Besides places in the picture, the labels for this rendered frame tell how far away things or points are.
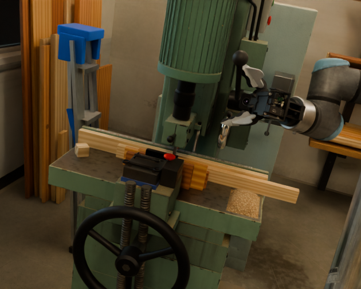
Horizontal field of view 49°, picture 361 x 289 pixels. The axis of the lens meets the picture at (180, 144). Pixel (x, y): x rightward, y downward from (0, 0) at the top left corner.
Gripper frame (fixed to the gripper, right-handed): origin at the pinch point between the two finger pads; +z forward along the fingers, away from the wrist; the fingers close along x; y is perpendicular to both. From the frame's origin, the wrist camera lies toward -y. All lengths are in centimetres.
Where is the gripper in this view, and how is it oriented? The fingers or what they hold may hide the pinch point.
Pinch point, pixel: (226, 91)
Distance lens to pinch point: 97.0
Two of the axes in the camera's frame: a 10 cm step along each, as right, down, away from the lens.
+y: 5.0, 1.3, -8.6
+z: -8.3, -2.0, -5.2
